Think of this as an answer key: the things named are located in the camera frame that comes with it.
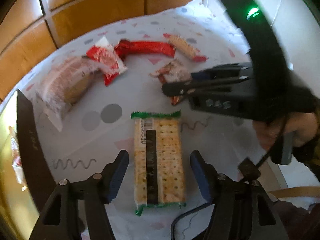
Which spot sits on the wooden wall cabinet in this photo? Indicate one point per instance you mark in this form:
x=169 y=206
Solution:
x=33 y=29

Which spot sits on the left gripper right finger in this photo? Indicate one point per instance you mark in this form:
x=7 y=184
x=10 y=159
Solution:
x=241 y=210

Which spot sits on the patterned white tablecloth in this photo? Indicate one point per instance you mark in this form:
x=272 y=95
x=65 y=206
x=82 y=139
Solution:
x=100 y=124

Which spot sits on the small red-brown snack packet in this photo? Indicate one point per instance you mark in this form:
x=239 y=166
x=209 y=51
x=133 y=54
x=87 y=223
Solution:
x=174 y=71

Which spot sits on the sesame stick snack bar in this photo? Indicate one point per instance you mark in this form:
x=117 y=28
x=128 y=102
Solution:
x=185 y=48

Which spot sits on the red foil snack bag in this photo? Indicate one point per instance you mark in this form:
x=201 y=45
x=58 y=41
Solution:
x=126 y=47

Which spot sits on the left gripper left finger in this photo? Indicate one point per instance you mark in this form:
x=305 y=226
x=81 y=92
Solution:
x=59 y=219

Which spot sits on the right hand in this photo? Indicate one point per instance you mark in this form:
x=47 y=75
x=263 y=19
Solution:
x=304 y=126

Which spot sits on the green cracker pack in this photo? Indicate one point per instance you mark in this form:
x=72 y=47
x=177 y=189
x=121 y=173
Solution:
x=158 y=161

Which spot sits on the red-white snack packet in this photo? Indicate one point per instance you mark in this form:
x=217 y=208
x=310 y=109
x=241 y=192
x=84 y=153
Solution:
x=111 y=64

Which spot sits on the gold tin box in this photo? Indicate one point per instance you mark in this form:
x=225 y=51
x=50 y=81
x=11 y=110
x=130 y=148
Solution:
x=26 y=180

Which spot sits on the large pink-white snack bag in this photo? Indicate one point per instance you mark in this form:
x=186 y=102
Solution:
x=64 y=85

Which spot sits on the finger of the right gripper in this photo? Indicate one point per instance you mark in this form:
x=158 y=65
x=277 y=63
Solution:
x=223 y=71
x=188 y=87

